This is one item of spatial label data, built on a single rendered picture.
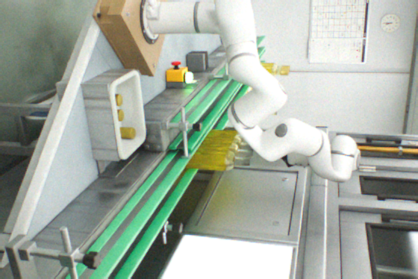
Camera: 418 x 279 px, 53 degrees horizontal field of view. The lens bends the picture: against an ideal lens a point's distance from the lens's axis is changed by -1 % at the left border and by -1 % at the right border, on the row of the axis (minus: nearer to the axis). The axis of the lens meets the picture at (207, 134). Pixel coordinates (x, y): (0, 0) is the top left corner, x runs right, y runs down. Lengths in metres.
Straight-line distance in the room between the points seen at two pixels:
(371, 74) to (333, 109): 0.83
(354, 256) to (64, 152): 0.83
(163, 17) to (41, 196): 0.61
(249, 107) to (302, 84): 6.32
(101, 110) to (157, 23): 0.33
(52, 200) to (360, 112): 6.78
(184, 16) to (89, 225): 0.64
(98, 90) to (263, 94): 0.43
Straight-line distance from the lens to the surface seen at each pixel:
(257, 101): 1.07
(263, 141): 1.13
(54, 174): 1.08
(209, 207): 1.39
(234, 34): 1.12
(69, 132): 1.12
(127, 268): 1.03
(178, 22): 1.28
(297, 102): 7.49
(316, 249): 1.22
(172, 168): 1.28
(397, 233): 1.41
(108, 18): 1.23
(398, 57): 7.36
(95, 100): 1.15
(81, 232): 1.02
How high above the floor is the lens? 1.36
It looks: 15 degrees down
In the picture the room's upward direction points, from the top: 93 degrees clockwise
